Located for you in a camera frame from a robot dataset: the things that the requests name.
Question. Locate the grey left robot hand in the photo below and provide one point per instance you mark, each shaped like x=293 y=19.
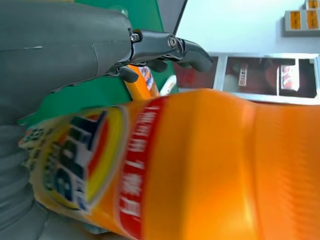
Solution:
x=50 y=49

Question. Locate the small white bottle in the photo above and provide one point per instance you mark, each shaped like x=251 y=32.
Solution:
x=168 y=86

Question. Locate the green table mat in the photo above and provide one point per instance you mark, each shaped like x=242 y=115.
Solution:
x=100 y=96

